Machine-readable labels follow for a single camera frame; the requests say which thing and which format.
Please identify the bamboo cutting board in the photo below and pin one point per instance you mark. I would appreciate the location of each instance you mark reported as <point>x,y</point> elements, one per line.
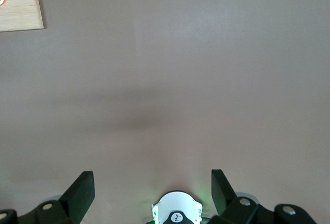
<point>20,15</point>

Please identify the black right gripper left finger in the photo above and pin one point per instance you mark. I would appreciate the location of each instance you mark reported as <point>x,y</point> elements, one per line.
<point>72,203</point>

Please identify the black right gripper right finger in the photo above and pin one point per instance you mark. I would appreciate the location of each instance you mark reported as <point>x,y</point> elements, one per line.
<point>227,203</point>

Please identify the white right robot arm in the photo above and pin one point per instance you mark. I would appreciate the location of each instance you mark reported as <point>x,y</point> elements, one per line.
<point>178,203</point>

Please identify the brown table cover sheet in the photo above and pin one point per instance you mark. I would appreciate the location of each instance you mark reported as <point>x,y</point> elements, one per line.
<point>180,79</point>

